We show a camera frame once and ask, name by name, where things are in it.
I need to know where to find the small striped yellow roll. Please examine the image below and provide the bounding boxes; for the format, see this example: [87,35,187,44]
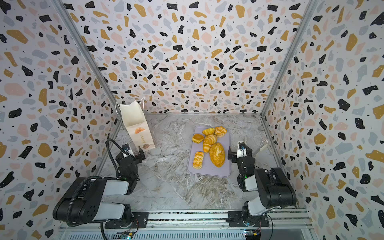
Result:
[202,128,216,136]

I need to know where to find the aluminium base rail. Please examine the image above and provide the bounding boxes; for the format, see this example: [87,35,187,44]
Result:
[55,208,317,240]

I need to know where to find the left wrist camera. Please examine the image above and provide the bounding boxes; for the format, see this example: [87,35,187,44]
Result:
[122,144,131,155]

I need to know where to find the striped croissant bread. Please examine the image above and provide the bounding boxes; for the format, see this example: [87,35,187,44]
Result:
[203,134,218,153]

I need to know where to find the lilac plastic tray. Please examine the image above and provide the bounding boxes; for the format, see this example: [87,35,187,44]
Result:
[187,127,231,178]

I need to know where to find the knotted brown bun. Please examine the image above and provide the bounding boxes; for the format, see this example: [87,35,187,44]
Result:
[215,127,228,138]

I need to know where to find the large sesame oval bread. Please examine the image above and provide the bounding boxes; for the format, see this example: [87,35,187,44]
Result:
[209,143,226,168]

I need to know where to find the steel tongs white tips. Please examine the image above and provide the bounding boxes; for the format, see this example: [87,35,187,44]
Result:
[247,140,268,156]

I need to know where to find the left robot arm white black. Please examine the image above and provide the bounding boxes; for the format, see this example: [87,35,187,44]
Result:
[53,149,146,227]

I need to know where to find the printed paper bread bag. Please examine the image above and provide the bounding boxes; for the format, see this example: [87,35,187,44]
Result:
[115,97,156,152]

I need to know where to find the round yellow tart bread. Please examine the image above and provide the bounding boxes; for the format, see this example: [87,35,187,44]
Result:
[192,134,205,144]

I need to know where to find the braided twist pastry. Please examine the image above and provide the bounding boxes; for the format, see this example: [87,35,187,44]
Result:
[193,152,204,170]

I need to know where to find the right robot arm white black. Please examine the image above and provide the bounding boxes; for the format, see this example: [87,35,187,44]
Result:
[227,142,297,227]

